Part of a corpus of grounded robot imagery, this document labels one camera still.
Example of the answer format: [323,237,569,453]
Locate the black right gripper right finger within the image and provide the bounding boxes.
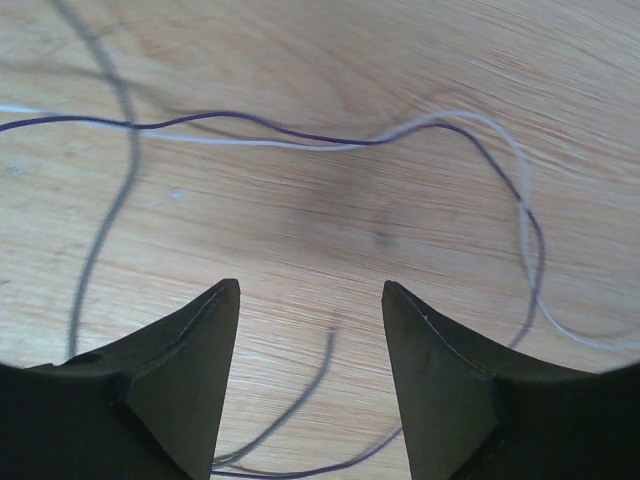
[382,281,639,479]

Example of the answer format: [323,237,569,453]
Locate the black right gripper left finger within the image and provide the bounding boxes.
[1,279,240,479]

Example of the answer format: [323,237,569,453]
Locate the white thin wire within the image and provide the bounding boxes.
[0,103,640,354]

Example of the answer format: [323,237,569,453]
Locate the dark purple thin wire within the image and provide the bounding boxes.
[0,110,547,476]

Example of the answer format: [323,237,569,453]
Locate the black thin wire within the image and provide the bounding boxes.
[49,0,341,466]

